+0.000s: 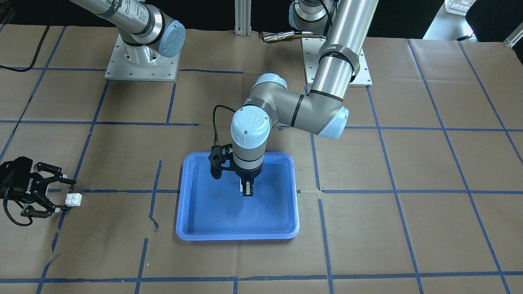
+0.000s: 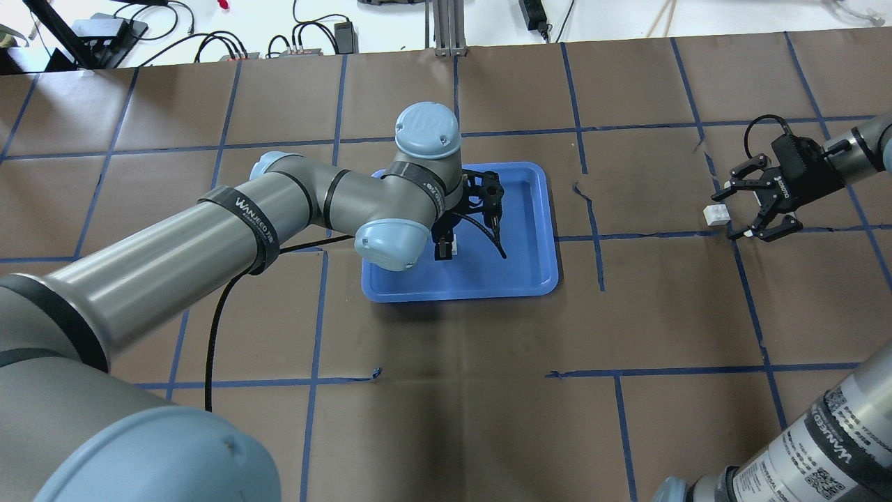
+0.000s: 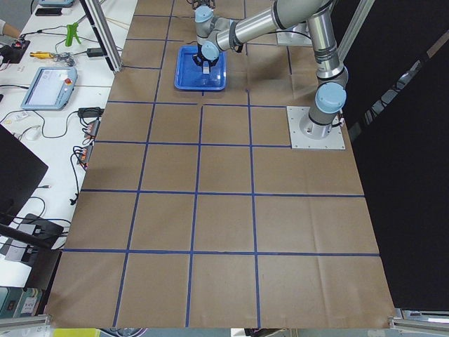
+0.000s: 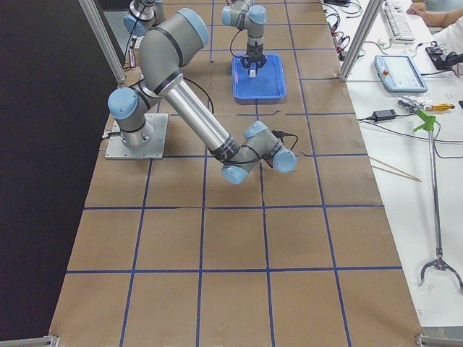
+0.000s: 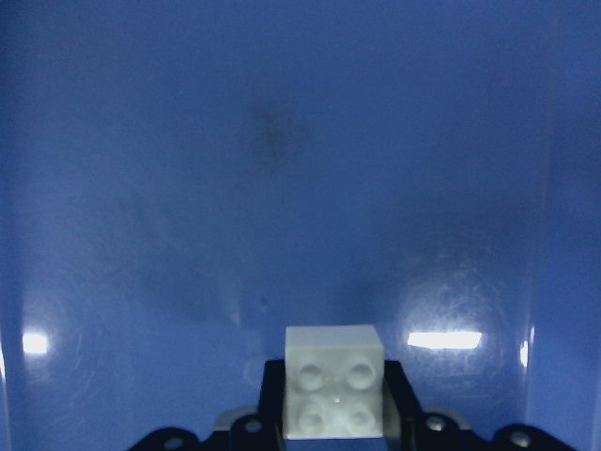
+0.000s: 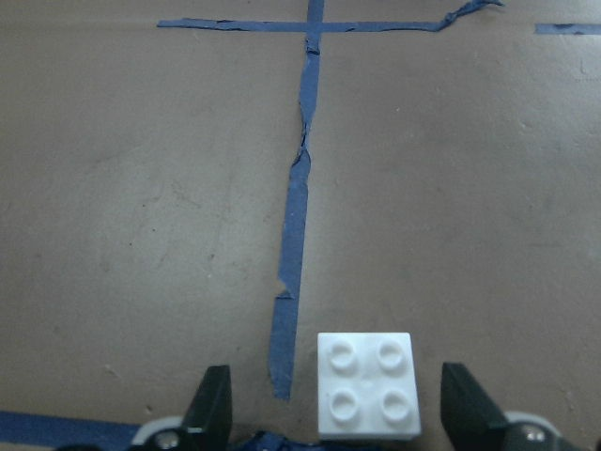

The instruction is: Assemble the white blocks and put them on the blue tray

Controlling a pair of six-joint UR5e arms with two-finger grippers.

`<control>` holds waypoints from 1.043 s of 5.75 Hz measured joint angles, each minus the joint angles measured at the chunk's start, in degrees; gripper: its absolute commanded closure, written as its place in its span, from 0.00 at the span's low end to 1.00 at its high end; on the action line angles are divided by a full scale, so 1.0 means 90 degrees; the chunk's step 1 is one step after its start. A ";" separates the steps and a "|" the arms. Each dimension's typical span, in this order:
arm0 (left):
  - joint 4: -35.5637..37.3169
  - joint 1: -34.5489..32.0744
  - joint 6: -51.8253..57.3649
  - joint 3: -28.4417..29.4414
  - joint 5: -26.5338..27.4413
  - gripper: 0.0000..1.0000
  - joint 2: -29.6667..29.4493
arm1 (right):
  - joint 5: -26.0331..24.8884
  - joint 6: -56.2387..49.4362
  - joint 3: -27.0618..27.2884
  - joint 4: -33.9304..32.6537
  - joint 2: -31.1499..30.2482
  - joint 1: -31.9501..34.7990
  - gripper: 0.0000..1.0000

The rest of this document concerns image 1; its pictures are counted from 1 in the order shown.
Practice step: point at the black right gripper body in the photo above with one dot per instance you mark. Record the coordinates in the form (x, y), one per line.
(21, 186)

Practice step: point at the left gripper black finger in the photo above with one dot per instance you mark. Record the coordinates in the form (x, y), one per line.
(245, 187)
(250, 188)

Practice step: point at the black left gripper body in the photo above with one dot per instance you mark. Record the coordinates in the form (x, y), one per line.
(246, 174)

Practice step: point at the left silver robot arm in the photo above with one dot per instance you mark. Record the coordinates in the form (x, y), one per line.
(344, 25)

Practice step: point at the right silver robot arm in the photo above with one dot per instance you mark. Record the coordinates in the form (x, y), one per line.
(138, 24)

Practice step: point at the blue plastic tray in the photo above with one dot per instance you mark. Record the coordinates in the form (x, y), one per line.
(216, 210)

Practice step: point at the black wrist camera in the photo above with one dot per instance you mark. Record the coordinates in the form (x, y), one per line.
(220, 159)

